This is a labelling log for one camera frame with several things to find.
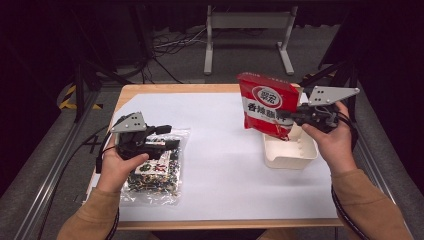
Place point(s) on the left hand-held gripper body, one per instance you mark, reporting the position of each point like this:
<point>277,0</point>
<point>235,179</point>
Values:
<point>131,124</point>

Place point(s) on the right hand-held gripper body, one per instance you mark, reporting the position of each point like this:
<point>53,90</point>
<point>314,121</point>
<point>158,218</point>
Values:
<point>328,95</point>

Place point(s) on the red seasoning packet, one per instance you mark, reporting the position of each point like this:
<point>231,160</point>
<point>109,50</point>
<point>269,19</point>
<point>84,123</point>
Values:
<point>266,100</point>

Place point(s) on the clear packet of dried mix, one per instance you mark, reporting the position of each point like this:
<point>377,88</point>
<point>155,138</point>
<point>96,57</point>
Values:
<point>156,176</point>

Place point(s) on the white compartment lunch box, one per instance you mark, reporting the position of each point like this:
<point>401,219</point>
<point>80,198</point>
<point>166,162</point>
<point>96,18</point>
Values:
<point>286,156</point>

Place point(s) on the person's right hand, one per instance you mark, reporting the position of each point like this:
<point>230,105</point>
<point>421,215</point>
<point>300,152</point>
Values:
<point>333,146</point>

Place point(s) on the person's left hand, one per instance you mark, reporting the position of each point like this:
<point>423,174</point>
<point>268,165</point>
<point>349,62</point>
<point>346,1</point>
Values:
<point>115,173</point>

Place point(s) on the black metal stand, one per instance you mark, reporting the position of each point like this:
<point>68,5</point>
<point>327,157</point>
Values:
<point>79,90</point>
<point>351,73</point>

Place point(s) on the wooden table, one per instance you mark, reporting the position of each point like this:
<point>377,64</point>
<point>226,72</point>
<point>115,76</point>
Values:
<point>186,87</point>

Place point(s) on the white table mat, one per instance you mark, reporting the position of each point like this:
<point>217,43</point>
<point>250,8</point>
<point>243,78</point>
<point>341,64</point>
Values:
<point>216,166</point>

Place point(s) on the yellow and black hazard tape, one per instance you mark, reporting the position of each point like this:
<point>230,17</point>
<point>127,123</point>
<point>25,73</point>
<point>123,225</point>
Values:
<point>66,98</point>

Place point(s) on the white metal stand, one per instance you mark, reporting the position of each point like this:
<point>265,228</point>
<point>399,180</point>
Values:
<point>248,20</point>

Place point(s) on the aluminium rail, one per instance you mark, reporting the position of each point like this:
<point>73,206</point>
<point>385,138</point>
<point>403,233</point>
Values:
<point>373,160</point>
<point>53,173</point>

